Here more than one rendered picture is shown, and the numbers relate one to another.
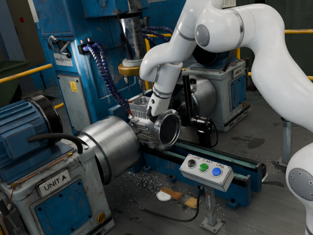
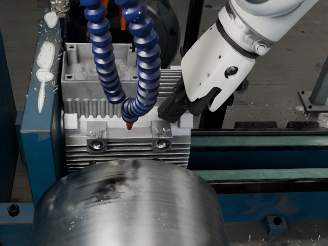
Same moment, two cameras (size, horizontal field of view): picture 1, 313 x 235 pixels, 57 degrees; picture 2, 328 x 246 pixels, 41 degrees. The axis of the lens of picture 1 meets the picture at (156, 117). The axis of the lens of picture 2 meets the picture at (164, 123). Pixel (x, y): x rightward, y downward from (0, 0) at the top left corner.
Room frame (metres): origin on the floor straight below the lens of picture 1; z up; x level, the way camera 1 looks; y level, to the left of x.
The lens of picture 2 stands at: (0.93, 0.44, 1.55)
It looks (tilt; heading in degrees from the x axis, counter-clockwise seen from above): 44 degrees down; 304
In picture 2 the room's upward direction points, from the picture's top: 7 degrees clockwise
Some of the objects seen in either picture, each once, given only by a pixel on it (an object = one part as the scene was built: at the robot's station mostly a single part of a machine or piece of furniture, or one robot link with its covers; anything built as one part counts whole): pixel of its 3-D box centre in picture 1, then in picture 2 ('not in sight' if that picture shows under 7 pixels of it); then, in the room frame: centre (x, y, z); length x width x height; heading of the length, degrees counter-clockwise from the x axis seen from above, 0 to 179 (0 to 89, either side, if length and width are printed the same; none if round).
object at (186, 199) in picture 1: (179, 196); not in sight; (1.00, -0.04, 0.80); 0.21 x 0.05 x 0.01; 44
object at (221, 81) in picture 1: (217, 91); not in sight; (1.71, -0.41, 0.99); 0.35 x 0.31 x 0.37; 134
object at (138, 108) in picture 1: (145, 107); (102, 79); (1.32, 0.04, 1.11); 0.12 x 0.11 x 0.07; 45
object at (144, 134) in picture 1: (154, 126); (125, 122); (1.29, 0.02, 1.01); 0.20 x 0.19 x 0.19; 45
